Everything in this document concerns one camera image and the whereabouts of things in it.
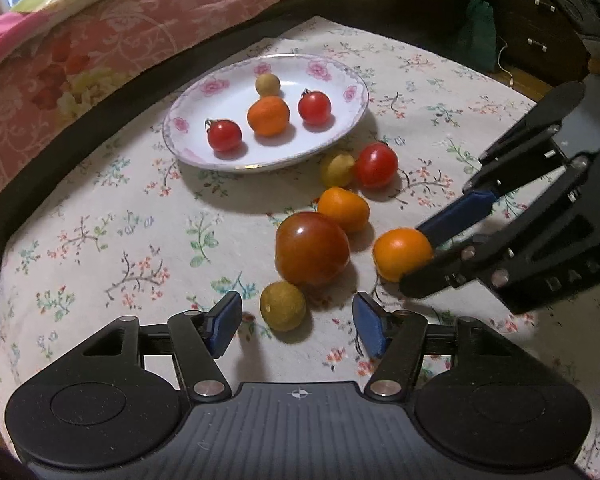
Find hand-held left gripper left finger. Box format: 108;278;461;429
82;291;244;404

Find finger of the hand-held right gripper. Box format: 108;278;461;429
417;81;587;252
398;151;599;299

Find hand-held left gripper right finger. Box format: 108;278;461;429
352;291;519;404

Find small orange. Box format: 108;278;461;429
317;186;371;234
246;96;291;137
372;228;435;283

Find brown longan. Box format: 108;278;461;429
320;153;356;187
255;72;281;97
259;281;307;332

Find large red tomato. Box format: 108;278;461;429
275;211;352;287

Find red cherry tomato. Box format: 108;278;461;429
298;89;332;126
354;142;399;190
205;118;243;153

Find white floral rimmed plate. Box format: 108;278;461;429
162;53;370;173

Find floral print tablecloth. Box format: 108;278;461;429
0;15;600;480

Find green bag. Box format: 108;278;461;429
455;0;497;68

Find dark wooden drawer cabinet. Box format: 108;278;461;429
482;0;596;86

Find pink floral bedsheet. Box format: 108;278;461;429
0;0;396;216

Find white cable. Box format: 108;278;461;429
495;35;514;86

